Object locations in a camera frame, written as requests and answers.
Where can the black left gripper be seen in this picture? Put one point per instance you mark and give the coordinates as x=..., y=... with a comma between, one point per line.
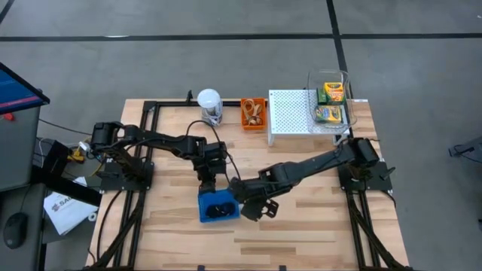
x=211, y=171

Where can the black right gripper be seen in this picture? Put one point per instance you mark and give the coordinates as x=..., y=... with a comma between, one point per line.
x=256, y=190

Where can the blue plastic basket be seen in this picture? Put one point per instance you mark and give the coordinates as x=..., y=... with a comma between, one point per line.
x=203, y=218

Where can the orange plastic basket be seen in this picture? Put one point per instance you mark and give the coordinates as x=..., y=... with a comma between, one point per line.
x=254, y=128

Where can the clear plastic bin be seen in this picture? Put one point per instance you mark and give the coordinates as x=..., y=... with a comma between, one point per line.
x=348, y=113

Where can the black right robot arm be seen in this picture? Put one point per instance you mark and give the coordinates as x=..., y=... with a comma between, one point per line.
x=312, y=165

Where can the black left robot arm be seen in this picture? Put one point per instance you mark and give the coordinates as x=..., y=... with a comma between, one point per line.
x=162, y=137

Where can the dark grey desk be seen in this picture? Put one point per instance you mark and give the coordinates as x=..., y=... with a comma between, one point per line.
x=37, y=256

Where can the white mushroom lamp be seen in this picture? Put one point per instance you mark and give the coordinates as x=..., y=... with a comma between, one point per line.
x=209, y=98

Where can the white perforated metal shelf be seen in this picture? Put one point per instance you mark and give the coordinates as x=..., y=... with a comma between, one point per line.
x=290, y=113

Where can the yellow connector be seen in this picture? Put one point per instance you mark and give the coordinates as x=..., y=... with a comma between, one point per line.
x=77, y=156

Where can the white printed booklet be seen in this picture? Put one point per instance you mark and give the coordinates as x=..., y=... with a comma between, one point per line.
x=68, y=214

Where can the black stand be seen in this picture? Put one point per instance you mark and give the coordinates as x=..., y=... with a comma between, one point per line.
x=56, y=177

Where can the grey cabinet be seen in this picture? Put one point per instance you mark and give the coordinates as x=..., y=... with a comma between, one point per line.
x=19, y=150

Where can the black computer mouse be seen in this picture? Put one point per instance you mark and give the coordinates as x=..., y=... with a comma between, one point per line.
x=15, y=229

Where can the red button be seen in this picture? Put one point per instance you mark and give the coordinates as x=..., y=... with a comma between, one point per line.
x=8, y=117

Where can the monitor with blue screen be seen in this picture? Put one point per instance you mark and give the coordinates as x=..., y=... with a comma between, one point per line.
x=15, y=90

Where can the dark grey chair base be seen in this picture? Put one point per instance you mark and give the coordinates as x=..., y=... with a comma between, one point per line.
x=463, y=150

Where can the small black bracket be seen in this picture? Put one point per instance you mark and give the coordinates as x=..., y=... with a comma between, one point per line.
x=201, y=268
x=282, y=268

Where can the black aluminium rig frame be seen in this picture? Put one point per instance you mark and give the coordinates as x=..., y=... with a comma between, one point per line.
x=150, y=109

